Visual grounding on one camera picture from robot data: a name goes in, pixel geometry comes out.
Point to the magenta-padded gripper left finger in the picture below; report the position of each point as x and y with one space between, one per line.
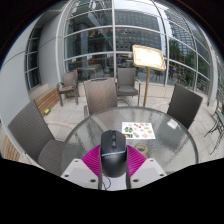
83 170

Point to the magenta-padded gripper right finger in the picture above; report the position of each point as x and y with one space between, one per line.
145 170

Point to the black computer mouse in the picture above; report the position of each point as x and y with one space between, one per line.
113 153

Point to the round brass table cap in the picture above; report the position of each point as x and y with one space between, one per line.
141 148

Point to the colourful printed leaflet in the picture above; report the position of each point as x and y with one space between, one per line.
138 130

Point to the small white card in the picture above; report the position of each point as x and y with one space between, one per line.
172 123

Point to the grey wicker chair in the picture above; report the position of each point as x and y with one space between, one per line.
30 131
100 95
70 80
126 78
184 103

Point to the green metal folding furniture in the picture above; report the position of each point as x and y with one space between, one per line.
218 123

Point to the gold menu stand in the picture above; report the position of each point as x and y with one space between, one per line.
148 57

